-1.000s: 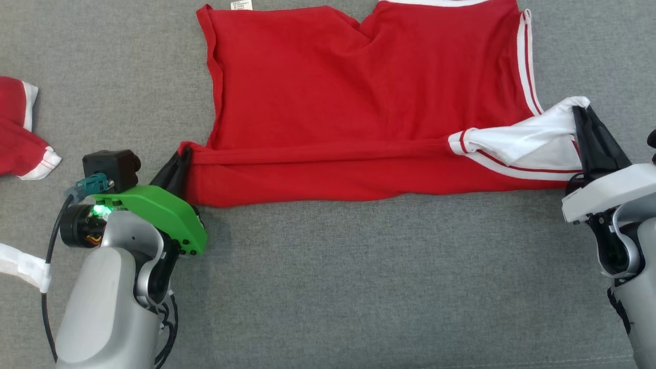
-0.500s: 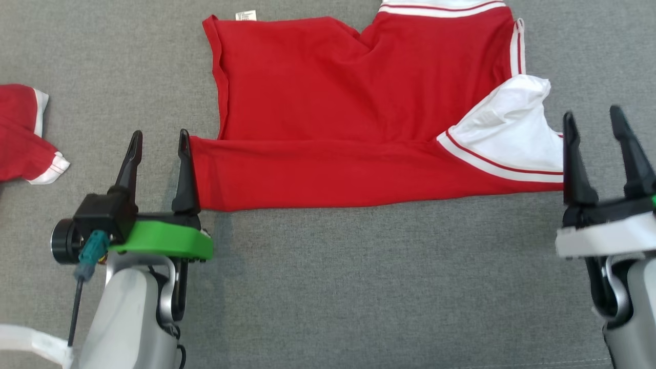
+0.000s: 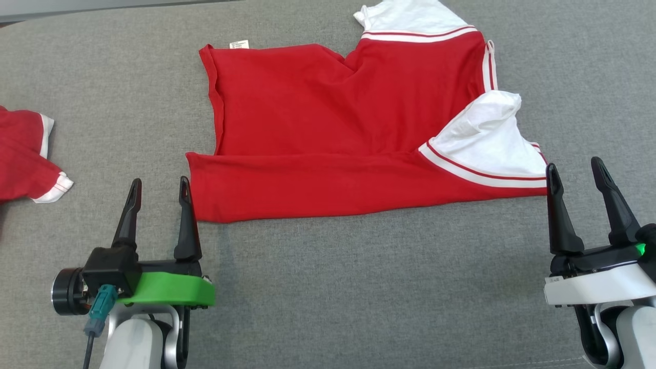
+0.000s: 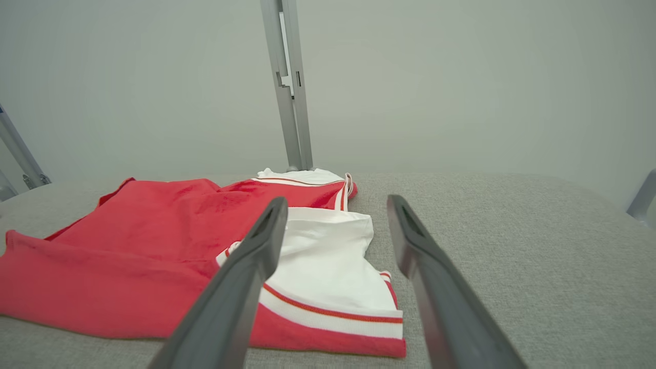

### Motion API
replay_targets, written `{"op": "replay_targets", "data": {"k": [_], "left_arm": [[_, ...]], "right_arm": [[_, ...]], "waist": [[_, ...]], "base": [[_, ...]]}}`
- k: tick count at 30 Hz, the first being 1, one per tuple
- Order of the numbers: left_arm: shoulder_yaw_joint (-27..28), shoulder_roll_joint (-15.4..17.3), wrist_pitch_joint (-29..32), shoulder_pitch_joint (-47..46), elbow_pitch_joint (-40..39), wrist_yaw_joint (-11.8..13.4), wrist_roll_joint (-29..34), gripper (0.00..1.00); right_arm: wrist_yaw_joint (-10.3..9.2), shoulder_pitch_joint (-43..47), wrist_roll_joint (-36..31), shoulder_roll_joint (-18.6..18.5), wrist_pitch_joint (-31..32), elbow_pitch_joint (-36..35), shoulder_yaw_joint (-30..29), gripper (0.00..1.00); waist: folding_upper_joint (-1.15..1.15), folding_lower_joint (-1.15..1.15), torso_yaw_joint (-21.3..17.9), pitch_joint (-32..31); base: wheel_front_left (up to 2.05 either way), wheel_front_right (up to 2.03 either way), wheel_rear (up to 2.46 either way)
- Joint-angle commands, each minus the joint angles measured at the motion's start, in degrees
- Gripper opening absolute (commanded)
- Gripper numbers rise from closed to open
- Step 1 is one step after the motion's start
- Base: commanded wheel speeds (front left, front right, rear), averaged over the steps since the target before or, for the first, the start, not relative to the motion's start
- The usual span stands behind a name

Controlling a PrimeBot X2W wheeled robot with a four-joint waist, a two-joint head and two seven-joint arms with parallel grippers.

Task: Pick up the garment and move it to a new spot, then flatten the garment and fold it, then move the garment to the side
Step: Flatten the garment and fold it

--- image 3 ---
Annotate black cable with teal connector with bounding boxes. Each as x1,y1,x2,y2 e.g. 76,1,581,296
82,284,121,369

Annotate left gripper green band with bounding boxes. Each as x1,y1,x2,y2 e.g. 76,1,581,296
112,176,216,307

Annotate red jersey with white sleeves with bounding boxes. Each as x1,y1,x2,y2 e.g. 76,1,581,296
186,0,549,223

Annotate grey fabric sofa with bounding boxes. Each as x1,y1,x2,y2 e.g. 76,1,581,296
0,0,656,369

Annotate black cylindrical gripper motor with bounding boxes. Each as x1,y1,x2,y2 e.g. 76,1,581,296
51,268,89,316

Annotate red garment with white trim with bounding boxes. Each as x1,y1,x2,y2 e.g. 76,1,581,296
0,105,74,204

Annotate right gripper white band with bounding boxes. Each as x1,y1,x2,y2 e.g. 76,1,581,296
544,156,656,307

